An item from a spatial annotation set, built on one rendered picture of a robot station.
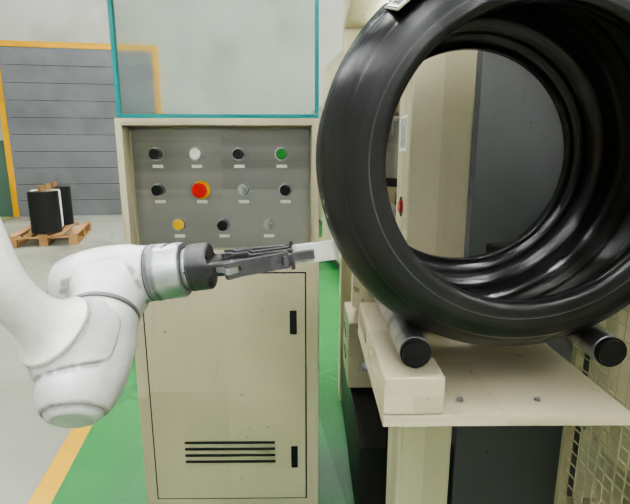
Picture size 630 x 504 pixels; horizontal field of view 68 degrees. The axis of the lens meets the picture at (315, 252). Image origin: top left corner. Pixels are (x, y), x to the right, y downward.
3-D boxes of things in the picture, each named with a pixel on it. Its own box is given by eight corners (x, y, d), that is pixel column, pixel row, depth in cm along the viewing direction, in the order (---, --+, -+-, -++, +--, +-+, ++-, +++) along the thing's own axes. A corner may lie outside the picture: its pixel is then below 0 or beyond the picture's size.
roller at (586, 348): (516, 271, 100) (523, 290, 101) (496, 280, 100) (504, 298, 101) (623, 333, 66) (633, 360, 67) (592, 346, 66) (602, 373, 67)
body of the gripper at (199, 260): (176, 250, 70) (238, 242, 70) (190, 240, 78) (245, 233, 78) (185, 298, 71) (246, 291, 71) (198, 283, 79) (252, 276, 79)
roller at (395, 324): (383, 271, 100) (394, 288, 100) (365, 283, 100) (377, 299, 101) (421, 333, 65) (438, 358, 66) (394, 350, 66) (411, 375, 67)
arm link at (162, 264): (156, 239, 78) (191, 235, 78) (167, 291, 80) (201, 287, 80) (137, 250, 69) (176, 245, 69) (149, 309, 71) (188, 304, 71)
